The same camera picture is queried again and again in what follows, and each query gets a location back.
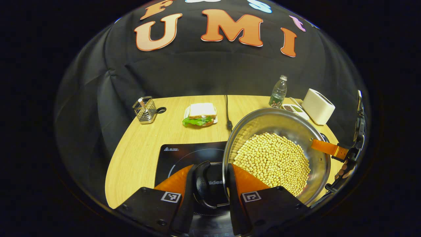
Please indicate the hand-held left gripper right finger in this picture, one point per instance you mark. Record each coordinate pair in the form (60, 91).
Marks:
(234, 204)

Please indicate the clear plastic water bottle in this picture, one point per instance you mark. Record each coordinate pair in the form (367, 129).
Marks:
(278, 95)

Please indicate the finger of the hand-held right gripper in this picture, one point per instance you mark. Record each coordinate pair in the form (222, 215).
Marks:
(345, 169)
(329, 148)

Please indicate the black backdrop cloth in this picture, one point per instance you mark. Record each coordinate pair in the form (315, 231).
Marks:
(197, 72)

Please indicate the black induction cooktop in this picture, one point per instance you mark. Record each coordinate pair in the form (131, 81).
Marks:
(177, 158)

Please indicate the wooden stick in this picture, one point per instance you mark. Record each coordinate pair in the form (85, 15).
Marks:
(141, 102)

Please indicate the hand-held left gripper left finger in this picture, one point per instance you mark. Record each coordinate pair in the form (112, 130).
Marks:
(189, 197)

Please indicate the sandwich with lettuce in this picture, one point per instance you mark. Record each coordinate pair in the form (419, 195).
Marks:
(202, 110)

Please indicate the black table grommet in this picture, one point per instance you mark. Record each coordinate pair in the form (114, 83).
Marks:
(161, 110)

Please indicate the pile of yellow soybeans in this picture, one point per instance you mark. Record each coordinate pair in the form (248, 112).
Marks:
(273, 161)

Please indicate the white divided dish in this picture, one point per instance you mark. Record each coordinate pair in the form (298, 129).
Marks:
(291, 108)

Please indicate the white toaster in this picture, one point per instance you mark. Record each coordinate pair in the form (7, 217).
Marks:
(317, 107)

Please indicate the stainless steel pot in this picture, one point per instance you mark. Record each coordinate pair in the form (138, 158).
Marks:
(279, 120)

